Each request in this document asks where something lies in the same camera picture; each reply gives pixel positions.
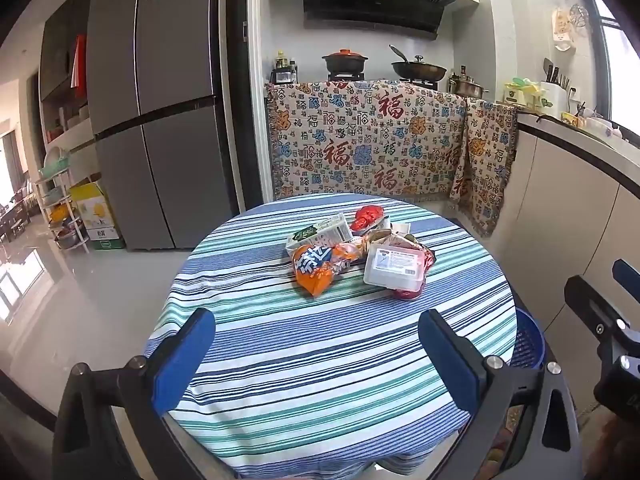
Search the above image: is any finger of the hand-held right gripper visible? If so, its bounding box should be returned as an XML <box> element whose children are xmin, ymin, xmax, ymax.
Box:
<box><xmin>612</xmin><ymin>258</ymin><xmax>640</xmax><ymax>306</ymax></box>
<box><xmin>564</xmin><ymin>275</ymin><xmax>640</xmax><ymax>361</ymax></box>

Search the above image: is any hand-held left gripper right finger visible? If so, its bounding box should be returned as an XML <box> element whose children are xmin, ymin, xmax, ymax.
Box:
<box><xmin>417</xmin><ymin>309</ymin><xmax>583</xmax><ymax>480</ymax></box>

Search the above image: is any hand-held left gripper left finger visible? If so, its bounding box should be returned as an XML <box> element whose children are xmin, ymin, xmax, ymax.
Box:
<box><xmin>52</xmin><ymin>307</ymin><xmax>217</xmax><ymax>480</ymax></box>

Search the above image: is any blue plastic basket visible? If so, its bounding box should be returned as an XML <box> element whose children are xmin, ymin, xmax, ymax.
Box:
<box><xmin>510</xmin><ymin>307</ymin><xmax>547</xmax><ymax>386</ymax></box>

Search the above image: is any gold foil wrapper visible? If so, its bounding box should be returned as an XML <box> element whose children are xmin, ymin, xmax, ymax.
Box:
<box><xmin>367</xmin><ymin>229</ymin><xmax>421</xmax><ymax>251</ymax></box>

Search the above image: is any red plastic bag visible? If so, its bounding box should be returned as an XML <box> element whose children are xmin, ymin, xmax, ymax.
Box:
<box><xmin>350</xmin><ymin>205</ymin><xmax>386</xmax><ymax>233</ymax></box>

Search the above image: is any red foil packet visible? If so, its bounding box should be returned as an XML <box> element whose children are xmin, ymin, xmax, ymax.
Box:
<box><xmin>395</xmin><ymin>247</ymin><xmax>437</xmax><ymax>301</ymax></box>

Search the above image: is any kitchen counter cabinet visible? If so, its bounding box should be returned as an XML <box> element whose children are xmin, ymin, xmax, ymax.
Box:
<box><xmin>500</xmin><ymin>110</ymin><xmax>640</xmax><ymax>411</ymax></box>

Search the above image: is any white plastic food container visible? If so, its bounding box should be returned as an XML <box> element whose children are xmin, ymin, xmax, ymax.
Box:
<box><xmin>363</xmin><ymin>245</ymin><xmax>426</xmax><ymax>293</ymax></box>

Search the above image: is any round striped-cloth table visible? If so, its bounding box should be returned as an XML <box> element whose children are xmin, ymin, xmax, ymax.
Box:
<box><xmin>141</xmin><ymin>193</ymin><xmax>518</xmax><ymax>480</ymax></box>

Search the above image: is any orange snack packet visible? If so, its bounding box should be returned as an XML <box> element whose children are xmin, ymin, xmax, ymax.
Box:
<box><xmin>292</xmin><ymin>242</ymin><xmax>366</xmax><ymax>298</ymax></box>

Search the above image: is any yellow cardboard box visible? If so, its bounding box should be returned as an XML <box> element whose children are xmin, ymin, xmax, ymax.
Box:
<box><xmin>69</xmin><ymin>182</ymin><xmax>126</xmax><ymax>251</ymax></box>

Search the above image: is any white green milk carton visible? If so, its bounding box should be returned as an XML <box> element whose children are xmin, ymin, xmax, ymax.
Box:
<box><xmin>286</xmin><ymin>213</ymin><xmax>353</xmax><ymax>261</ymax></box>

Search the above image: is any small printed fringed blanket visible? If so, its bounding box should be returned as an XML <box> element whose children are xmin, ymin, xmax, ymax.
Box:
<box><xmin>447</xmin><ymin>97</ymin><xmax>518</xmax><ymax>238</ymax></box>

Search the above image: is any white storage rack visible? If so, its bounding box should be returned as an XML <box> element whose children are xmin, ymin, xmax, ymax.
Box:
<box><xmin>35</xmin><ymin>147</ymin><xmax>91</xmax><ymax>256</ymax></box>

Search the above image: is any white knife block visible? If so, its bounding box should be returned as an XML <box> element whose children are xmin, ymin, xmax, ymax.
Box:
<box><xmin>540</xmin><ymin>60</ymin><xmax>572</xmax><ymax>116</ymax></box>

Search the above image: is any green yellow plastic container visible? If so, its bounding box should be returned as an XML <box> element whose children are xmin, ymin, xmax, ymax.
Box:
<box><xmin>502</xmin><ymin>77</ymin><xmax>543</xmax><ymax>111</ymax></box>

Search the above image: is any window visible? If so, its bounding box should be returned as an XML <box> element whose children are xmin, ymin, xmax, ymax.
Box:
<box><xmin>585</xmin><ymin>0</ymin><xmax>640</xmax><ymax>136</ymax></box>

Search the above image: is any large printed fringed blanket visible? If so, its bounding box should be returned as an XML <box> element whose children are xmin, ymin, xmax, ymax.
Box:
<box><xmin>265</xmin><ymin>80</ymin><xmax>468</xmax><ymax>206</ymax></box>

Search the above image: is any steel pot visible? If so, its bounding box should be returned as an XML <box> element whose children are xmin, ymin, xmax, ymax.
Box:
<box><xmin>447</xmin><ymin>72</ymin><xmax>490</xmax><ymax>98</ymax></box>

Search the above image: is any black wok with lid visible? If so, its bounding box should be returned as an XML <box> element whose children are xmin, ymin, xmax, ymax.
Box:
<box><xmin>389</xmin><ymin>45</ymin><xmax>448</xmax><ymax>81</ymax></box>

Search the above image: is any grey refrigerator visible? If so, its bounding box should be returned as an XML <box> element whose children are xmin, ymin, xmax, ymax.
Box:
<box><xmin>86</xmin><ymin>0</ymin><xmax>241</xmax><ymax>251</ymax></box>

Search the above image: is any condiment bottles rack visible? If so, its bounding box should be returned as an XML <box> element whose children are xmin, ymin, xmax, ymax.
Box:
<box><xmin>272</xmin><ymin>50</ymin><xmax>299</xmax><ymax>85</ymax></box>

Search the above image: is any red hanging bag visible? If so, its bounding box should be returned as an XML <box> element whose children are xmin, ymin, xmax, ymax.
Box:
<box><xmin>72</xmin><ymin>35</ymin><xmax>89</xmax><ymax>98</ymax></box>

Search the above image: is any black clay pot orange lid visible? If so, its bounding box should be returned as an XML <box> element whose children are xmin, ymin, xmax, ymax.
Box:
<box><xmin>321</xmin><ymin>49</ymin><xmax>368</xmax><ymax>77</ymax></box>

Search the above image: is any black range hood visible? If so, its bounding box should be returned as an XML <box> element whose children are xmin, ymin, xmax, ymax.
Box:
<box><xmin>301</xmin><ymin>0</ymin><xmax>457</xmax><ymax>40</ymax></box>

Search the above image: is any wall shelf cabinet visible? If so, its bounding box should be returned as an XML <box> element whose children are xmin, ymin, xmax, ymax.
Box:
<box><xmin>39</xmin><ymin>12</ymin><xmax>93</xmax><ymax>153</ymax></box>

